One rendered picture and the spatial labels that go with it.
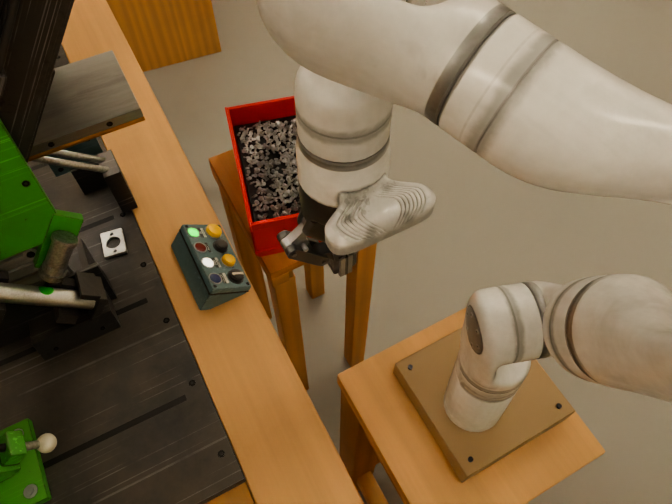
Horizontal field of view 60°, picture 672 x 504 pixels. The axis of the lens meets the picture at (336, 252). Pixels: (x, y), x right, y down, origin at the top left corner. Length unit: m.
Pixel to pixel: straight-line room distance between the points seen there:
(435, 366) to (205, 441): 0.38
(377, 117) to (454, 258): 1.77
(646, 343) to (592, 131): 0.15
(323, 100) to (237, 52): 2.49
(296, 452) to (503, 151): 0.70
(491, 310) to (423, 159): 1.77
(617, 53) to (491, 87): 2.82
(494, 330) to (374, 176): 0.29
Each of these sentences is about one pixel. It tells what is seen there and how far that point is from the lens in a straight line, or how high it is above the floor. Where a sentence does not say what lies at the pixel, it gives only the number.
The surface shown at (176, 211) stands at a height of 0.90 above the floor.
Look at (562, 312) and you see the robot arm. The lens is 0.52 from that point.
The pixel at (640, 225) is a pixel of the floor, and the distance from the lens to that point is 2.47.
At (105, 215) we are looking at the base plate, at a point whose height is 0.90.
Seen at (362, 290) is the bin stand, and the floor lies 0.52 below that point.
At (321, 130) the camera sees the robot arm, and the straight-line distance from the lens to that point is 0.41.
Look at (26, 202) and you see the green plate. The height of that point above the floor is 1.14.
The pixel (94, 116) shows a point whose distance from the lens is 1.04.
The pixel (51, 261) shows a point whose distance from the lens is 0.97.
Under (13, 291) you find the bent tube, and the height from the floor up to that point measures 1.04.
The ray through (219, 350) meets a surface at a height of 0.90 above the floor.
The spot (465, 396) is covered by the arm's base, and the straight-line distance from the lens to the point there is 0.86.
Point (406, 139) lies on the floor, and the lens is 2.48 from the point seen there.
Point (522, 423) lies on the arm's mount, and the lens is 0.99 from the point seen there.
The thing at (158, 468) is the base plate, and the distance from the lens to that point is 0.97.
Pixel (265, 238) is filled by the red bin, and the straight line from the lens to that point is 1.14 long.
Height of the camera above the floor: 1.82
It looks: 59 degrees down
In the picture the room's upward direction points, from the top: straight up
